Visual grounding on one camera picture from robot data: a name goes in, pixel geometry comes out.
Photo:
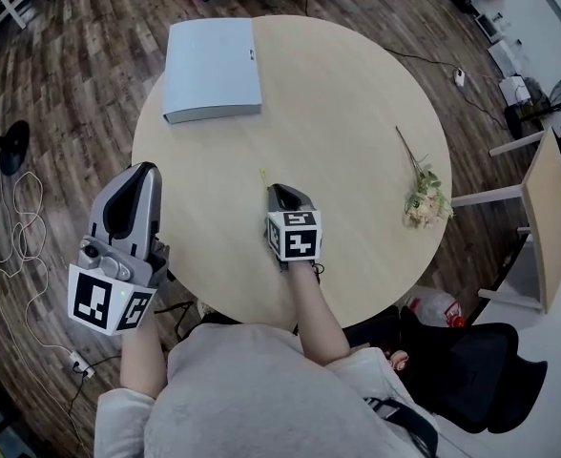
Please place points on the white appliance box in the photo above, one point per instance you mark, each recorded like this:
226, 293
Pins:
513, 89

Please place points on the black office chair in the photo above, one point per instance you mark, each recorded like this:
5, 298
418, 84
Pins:
471, 375

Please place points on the person's right forearm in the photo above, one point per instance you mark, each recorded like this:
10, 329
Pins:
316, 313

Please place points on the light blue file folder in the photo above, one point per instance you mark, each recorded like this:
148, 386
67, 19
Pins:
211, 67

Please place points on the small white power socket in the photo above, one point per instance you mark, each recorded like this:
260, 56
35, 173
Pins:
460, 76

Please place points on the round wooden table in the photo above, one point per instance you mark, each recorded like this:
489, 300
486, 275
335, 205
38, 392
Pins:
338, 131

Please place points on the clear plastic bottle red cap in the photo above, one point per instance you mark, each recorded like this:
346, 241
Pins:
433, 303

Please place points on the dried flower bouquet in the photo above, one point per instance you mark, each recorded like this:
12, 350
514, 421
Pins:
426, 198

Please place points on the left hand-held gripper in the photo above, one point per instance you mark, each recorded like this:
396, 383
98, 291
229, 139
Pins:
100, 288

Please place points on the small wooden side table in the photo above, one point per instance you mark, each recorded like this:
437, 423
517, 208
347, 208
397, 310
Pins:
550, 217

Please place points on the yellow utility knife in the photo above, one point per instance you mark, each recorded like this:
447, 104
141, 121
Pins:
263, 177

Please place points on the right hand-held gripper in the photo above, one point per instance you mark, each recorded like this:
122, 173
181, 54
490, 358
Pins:
296, 236

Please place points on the person's grey sweater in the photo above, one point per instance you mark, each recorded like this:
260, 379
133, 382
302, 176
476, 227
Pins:
252, 394

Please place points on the person's left forearm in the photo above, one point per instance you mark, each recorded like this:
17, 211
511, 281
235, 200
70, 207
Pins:
142, 356

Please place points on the black round fan base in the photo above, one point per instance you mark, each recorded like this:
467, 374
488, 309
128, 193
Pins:
14, 147

